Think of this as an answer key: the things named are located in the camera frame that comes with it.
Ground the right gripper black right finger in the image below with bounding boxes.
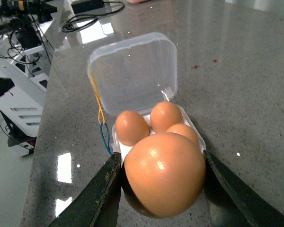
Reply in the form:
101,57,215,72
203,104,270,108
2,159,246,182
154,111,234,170
203,150,284,227

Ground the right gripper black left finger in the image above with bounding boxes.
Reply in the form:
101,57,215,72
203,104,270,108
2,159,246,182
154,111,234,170
49,152,122,227

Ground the brown top egg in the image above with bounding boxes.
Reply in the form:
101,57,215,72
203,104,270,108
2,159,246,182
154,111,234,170
122,132,206,218

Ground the brown egg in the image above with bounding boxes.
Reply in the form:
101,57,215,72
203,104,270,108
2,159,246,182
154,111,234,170
166,123,199,145
115,110,150,146
150,101,183,133
122,132,206,218

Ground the brown egg in box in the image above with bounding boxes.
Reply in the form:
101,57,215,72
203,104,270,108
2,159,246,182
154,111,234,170
150,101,183,133
115,110,150,146
166,123,199,145

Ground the clear plastic egg box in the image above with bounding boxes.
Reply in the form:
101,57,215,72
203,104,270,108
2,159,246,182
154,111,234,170
87,32,207,164

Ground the blue rubber band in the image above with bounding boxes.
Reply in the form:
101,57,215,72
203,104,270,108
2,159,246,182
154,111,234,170
99,123,112,155

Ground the black power adapter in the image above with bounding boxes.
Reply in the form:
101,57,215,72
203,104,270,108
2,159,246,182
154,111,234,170
71,0,105,14

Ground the black cable on table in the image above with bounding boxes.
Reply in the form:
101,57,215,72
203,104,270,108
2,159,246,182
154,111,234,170
61,0,125,33

